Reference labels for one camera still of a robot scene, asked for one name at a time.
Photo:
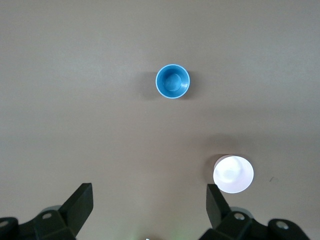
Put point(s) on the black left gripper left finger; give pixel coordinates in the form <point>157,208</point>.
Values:
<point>75,212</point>

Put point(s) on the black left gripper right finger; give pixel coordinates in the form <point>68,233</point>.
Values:
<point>220,215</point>

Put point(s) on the blue plastic cup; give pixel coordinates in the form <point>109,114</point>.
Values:
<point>172,82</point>

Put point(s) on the pale pink bowl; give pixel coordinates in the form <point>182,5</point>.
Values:
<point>233,175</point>

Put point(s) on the brown table cover mat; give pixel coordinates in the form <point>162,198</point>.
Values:
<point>75,75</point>

